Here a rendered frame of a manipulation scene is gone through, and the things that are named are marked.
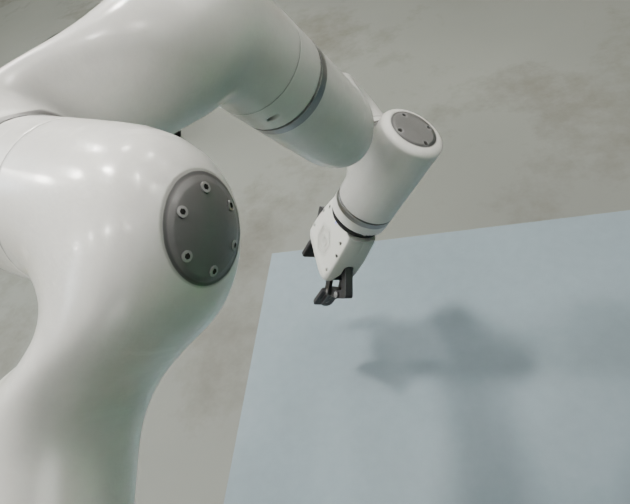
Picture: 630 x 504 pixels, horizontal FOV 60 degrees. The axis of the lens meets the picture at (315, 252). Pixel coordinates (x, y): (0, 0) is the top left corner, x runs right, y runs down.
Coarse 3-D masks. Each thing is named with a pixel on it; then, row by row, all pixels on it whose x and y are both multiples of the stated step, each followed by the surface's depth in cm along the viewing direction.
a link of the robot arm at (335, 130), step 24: (336, 72) 48; (336, 96) 48; (360, 96) 53; (312, 120) 47; (336, 120) 49; (360, 120) 52; (288, 144) 50; (312, 144) 50; (336, 144) 52; (360, 144) 54; (336, 168) 57
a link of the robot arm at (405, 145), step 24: (384, 120) 64; (408, 120) 65; (384, 144) 64; (408, 144) 63; (432, 144) 64; (360, 168) 68; (384, 168) 65; (408, 168) 64; (360, 192) 69; (384, 192) 67; (408, 192) 69; (360, 216) 71; (384, 216) 71
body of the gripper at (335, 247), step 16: (320, 224) 82; (336, 224) 77; (320, 240) 81; (336, 240) 76; (352, 240) 74; (368, 240) 75; (320, 256) 81; (336, 256) 77; (352, 256) 76; (320, 272) 81; (336, 272) 78
